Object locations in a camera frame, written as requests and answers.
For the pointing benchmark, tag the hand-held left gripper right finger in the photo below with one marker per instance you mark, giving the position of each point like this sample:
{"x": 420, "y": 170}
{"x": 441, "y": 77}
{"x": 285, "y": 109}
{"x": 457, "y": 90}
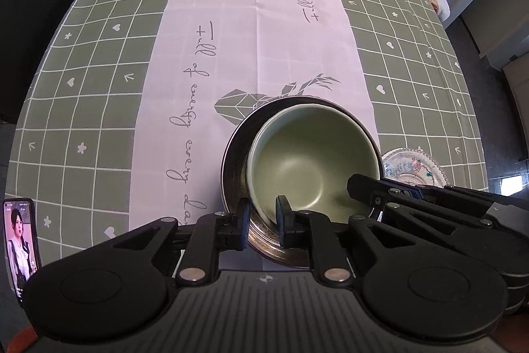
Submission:
{"x": 283, "y": 213}

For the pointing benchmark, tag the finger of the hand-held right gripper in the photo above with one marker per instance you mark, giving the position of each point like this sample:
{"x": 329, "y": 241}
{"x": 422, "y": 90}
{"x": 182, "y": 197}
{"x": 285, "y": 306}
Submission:
{"x": 454, "y": 233}
{"x": 372, "y": 187}

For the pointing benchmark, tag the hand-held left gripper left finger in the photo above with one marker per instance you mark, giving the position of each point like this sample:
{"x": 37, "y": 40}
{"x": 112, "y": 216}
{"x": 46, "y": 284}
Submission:
{"x": 244, "y": 213}

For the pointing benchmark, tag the orange steel-lined bowl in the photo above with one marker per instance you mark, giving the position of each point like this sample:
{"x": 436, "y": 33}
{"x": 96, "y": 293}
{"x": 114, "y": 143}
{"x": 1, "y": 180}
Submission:
{"x": 235, "y": 171}

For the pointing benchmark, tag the clear glass plate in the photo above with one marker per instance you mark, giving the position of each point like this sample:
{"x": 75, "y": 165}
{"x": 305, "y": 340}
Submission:
{"x": 413, "y": 167}

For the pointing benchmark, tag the green ceramic bowl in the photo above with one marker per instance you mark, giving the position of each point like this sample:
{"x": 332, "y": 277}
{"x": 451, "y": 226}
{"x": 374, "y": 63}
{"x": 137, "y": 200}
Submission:
{"x": 314, "y": 154}

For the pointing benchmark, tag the white deer-print table runner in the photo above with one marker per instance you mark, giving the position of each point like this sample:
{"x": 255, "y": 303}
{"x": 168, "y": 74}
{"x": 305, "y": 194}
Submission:
{"x": 256, "y": 47}

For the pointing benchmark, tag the white towel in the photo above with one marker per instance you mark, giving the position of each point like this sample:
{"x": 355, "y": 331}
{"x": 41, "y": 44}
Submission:
{"x": 439, "y": 3}

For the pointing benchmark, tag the green checked tablecloth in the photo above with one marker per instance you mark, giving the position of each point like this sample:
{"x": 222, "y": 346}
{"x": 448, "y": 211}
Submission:
{"x": 82, "y": 88}

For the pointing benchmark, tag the black smartphone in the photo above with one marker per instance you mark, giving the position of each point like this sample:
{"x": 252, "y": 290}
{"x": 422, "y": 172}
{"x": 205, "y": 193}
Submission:
{"x": 20, "y": 245}

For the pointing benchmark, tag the red orange object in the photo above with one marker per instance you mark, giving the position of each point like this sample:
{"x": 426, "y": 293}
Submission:
{"x": 22, "y": 342}

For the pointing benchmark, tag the black chair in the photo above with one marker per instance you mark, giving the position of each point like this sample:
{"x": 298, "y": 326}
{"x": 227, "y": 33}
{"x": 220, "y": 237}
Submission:
{"x": 37, "y": 26}

